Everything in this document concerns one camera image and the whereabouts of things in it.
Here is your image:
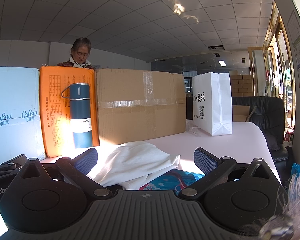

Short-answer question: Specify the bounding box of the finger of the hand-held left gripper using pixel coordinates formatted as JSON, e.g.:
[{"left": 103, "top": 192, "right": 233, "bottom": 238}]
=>
[
  {"left": 0, "top": 164, "right": 24, "bottom": 181},
  {"left": 0, "top": 154, "right": 28, "bottom": 167}
]

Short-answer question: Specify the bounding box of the clear plastic wrap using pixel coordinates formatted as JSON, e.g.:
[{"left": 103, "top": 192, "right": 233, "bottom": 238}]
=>
[{"left": 185, "top": 125, "right": 203, "bottom": 137}]

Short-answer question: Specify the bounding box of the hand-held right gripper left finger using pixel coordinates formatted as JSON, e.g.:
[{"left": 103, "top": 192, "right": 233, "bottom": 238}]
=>
[{"left": 22, "top": 147, "right": 112, "bottom": 198}]

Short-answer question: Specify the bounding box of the white paper bag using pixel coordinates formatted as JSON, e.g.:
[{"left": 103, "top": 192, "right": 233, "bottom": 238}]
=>
[{"left": 191, "top": 72, "right": 233, "bottom": 137}]

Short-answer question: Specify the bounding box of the blue plastic bag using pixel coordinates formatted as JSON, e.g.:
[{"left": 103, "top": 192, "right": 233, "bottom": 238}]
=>
[{"left": 290, "top": 162, "right": 300, "bottom": 188}]

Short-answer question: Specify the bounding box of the white t-shirt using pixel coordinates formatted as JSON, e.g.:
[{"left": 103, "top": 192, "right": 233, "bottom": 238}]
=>
[{"left": 86, "top": 141, "right": 181, "bottom": 190}]

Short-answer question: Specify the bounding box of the orange box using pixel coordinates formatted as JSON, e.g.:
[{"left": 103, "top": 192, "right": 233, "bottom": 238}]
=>
[{"left": 39, "top": 65, "right": 100, "bottom": 158}]

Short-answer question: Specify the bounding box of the teal printed mat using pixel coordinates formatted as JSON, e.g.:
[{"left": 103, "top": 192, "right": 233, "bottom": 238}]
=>
[{"left": 137, "top": 169, "right": 205, "bottom": 190}]

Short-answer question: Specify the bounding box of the small open cardboard box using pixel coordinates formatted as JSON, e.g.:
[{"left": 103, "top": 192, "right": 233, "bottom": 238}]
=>
[{"left": 232, "top": 105, "right": 250, "bottom": 122}]

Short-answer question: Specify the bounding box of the blue thermos bottle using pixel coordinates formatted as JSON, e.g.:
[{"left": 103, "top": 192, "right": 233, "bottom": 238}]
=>
[{"left": 61, "top": 82, "right": 93, "bottom": 149}]

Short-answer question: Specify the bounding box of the black office chair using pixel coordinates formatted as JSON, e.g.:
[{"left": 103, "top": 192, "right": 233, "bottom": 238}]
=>
[{"left": 231, "top": 96, "right": 294, "bottom": 180}]

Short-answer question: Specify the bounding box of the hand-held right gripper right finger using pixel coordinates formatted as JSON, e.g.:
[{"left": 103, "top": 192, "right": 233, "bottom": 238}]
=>
[{"left": 179, "top": 147, "right": 283, "bottom": 197}]

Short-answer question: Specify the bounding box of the large brown cardboard box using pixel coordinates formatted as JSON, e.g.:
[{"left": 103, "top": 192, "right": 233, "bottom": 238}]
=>
[{"left": 94, "top": 68, "right": 187, "bottom": 145}]

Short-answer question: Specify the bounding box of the light blue printed box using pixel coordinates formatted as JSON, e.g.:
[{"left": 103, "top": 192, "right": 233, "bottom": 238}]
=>
[{"left": 0, "top": 66, "right": 47, "bottom": 167}]

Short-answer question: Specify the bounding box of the stack of cardboard boxes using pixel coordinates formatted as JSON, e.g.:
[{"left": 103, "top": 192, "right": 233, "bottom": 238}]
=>
[{"left": 229, "top": 70, "right": 253, "bottom": 97}]

